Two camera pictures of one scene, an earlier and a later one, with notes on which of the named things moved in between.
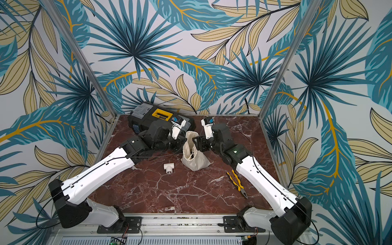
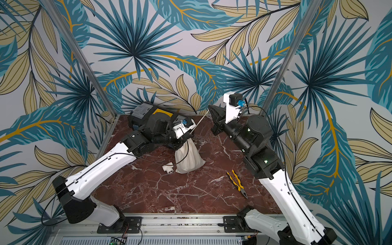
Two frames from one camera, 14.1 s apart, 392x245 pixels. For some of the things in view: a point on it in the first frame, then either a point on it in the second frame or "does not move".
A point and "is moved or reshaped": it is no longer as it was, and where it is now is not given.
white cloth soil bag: x=195 y=159 is moved or reshaped
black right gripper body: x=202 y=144 to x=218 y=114
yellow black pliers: x=240 y=187 does not move
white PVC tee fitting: x=169 y=168 does not move
